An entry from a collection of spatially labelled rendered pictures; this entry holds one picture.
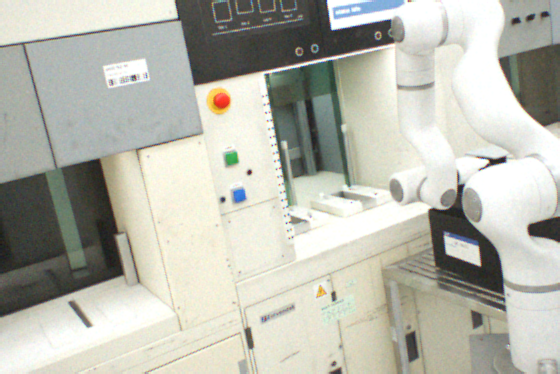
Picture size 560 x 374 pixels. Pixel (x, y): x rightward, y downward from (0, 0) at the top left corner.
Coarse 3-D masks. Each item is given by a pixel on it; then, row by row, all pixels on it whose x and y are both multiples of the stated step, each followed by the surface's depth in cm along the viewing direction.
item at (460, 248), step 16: (432, 208) 179; (432, 224) 178; (448, 224) 171; (464, 224) 165; (544, 224) 161; (432, 240) 180; (448, 240) 173; (464, 240) 166; (480, 240) 161; (448, 256) 175; (464, 256) 168; (480, 256) 162; (496, 256) 157; (464, 272) 170; (480, 272) 164; (496, 272) 158; (496, 288) 160
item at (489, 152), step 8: (472, 152) 171; (480, 152) 169; (488, 152) 167; (496, 152) 166; (504, 152) 164; (464, 184) 179; (456, 200) 171; (448, 208) 175; (456, 208) 172; (456, 216) 173; (464, 216) 170
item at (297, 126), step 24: (216, 0) 155; (240, 0) 158; (264, 0) 161; (288, 0) 165; (408, 0) 184; (216, 24) 156; (240, 24) 159; (264, 24) 162; (288, 24) 166; (360, 24) 177; (288, 120) 273; (312, 120) 275; (288, 144) 274; (312, 144) 276; (336, 144) 266; (312, 168) 275; (336, 168) 271; (336, 312) 184
